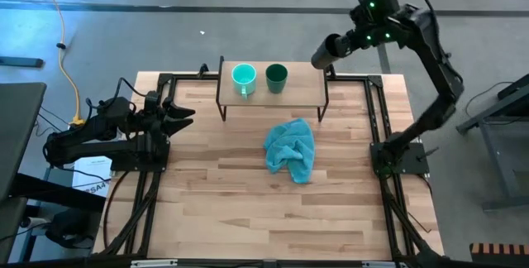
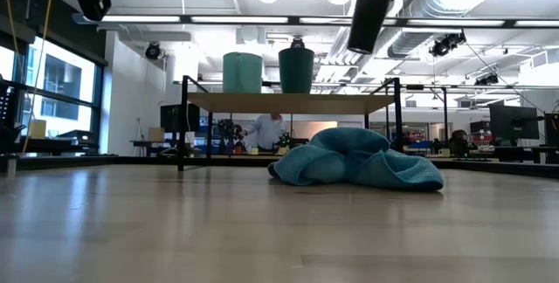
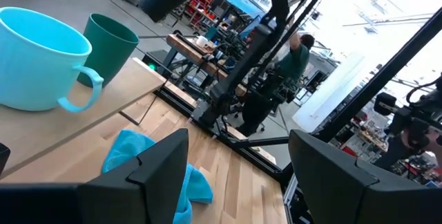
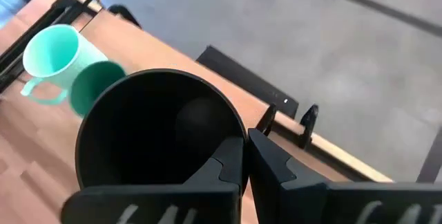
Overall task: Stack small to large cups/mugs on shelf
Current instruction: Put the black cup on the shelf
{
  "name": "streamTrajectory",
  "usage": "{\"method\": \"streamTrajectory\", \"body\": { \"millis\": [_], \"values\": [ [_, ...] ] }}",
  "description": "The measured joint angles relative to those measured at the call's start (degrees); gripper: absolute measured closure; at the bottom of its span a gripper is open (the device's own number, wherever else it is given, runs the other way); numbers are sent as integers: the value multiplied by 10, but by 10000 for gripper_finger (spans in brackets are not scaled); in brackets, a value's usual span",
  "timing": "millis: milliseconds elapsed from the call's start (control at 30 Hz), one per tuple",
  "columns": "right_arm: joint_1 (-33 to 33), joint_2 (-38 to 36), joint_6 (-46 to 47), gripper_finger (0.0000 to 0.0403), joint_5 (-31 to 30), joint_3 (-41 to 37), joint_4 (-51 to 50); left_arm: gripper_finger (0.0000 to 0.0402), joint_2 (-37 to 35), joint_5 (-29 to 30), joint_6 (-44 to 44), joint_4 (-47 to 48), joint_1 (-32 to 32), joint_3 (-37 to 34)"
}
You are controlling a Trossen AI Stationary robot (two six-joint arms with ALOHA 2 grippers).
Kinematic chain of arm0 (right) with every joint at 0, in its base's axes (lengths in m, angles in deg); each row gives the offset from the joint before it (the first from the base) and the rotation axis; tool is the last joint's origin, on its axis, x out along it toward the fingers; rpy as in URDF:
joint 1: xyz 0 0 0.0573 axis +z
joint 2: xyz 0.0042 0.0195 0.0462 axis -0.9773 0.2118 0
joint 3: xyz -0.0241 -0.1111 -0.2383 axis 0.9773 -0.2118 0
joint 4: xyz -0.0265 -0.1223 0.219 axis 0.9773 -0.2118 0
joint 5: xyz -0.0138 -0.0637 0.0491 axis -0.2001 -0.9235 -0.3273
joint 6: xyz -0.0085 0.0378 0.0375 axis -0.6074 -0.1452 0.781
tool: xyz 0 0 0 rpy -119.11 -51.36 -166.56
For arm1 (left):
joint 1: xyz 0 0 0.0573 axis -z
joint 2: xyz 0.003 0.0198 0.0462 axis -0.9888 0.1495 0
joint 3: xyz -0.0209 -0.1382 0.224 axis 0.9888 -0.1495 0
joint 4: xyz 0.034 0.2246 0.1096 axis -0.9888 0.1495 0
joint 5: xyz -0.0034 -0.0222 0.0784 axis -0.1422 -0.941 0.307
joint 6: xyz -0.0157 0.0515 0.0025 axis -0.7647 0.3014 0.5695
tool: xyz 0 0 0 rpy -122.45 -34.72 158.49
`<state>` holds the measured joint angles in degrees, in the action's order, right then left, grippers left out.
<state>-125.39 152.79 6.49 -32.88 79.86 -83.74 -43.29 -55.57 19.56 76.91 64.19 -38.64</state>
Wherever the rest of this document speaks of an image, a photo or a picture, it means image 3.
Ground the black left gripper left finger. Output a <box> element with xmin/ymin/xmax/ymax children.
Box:
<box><xmin>77</xmin><ymin>128</ymin><xmax>190</xmax><ymax>224</ymax></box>

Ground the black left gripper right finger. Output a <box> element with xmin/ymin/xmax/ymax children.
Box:
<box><xmin>288</xmin><ymin>129</ymin><xmax>442</xmax><ymax>224</ymax></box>

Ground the green plastic cup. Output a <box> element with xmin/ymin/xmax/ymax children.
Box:
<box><xmin>76</xmin><ymin>12</ymin><xmax>140</xmax><ymax>88</ymax></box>

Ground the light blue mug with handle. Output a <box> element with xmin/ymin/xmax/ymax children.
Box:
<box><xmin>0</xmin><ymin>6</ymin><xmax>104</xmax><ymax>113</ymax></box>

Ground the wooden shelf with black legs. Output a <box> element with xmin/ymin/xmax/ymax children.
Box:
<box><xmin>0</xmin><ymin>57</ymin><xmax>167</xmax><ymax>183</ymax></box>

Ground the blue towel cloth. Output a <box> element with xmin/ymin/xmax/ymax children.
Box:
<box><xmin>101</xmin><ymin>129</ymin><xmax>214</xmax><ymax>224</ymax></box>

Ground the white panel sheet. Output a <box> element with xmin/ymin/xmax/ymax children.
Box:
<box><xmin>291</xmin><ymin>53</ymin><xmax>367</xmax><ymax>133</ymax></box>

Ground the background wooden workbench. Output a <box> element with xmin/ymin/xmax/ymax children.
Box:
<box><xmin>165</xmin><ymin>33</ymin><xmax>248</xmax><ymax>97</ymax></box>

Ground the person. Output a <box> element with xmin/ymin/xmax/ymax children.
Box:
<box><xmin>236</xmin><ymin>32</ymin><xmax>316</xmax><ymax>138</ymax></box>

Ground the red storage bins rack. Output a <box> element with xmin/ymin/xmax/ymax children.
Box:
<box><xmin>186</xmin><ymin>0</ymin><xmax>218</xmax><ymax>24</ymax></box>

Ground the black aluminium table frame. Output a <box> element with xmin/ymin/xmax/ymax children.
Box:
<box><xmin>153</xmin><ymin>0</ymin><xmax>442</xmax><ymax>224</ymax></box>

